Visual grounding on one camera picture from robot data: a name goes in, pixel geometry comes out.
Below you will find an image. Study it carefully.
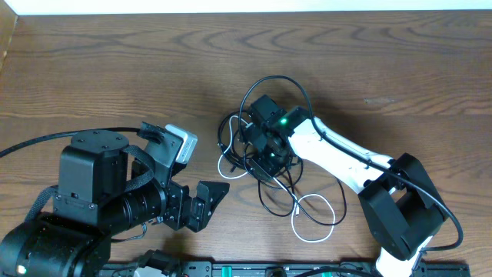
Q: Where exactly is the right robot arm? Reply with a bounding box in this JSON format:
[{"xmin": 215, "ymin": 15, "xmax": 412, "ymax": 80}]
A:
[{"xmin": 243, "ymin": 95, "xmax": 447, "ymax": 276}]

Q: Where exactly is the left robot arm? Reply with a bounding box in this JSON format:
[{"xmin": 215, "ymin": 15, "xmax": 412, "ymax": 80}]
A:
[{"xmin": 1, "ymin": 124, "xmax": 230, "ymax": 276}]

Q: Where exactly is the white cable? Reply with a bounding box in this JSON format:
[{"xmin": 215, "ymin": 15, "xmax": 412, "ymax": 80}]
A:
[{"xmin": 217, "ymin": 114, "xmax": 337, "ymax": 244}]

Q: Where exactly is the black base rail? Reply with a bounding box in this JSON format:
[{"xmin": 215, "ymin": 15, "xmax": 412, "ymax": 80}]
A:
[{"xmin": 99, "ymin": 249, "xmax": 472, "ymax": 277}]

